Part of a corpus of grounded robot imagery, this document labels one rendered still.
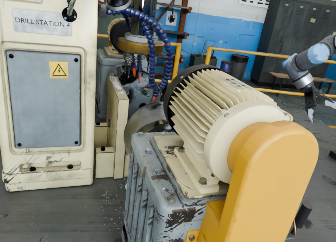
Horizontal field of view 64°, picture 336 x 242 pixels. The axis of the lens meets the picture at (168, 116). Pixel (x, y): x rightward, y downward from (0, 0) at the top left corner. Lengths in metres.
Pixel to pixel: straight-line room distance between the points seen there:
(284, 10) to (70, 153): 5.83
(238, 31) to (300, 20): 1.26
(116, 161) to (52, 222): 0.31
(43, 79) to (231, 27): 5.79
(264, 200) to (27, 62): 0.73
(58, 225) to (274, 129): 0.76
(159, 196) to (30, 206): 0.63
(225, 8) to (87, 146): 5.64
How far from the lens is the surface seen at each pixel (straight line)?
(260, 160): 0.39
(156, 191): 0.52
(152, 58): 0.93
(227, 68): 1.59
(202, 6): 6.23
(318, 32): 6.93
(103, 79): 1.55
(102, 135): 1.30
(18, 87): 0.93
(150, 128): 0.80
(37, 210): 1.04
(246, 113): 0.44
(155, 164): 0.59
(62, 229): 0.96
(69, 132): 0.97
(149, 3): 1.04
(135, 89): 1.36
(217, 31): 6.38
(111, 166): 1.12
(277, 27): 6.40
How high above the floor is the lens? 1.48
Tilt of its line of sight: 23 degrees down
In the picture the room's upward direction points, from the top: 8 degrees clockwise
